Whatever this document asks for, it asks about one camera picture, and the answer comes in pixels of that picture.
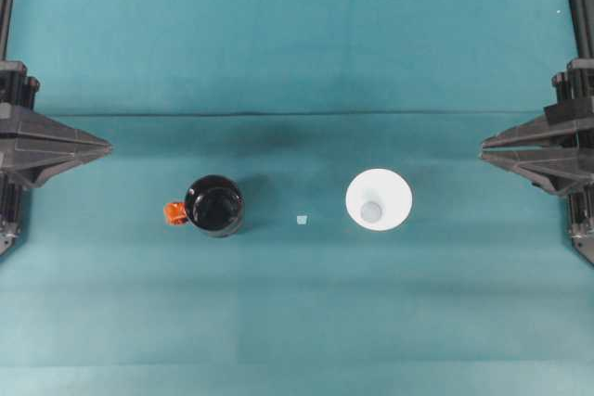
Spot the black cup holder red handle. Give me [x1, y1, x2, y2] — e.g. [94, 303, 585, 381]
[161, 173, 246, 239]

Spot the white paper cup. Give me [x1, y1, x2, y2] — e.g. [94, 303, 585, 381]
[344, 165, 415, 233]

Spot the black frame post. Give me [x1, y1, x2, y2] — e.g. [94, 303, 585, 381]
[0, 0, 18, 63]
[566, 0, 594, 63]

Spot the blue-green table cloth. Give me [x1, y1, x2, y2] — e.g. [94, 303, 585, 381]
[0, 0, 594, 396]

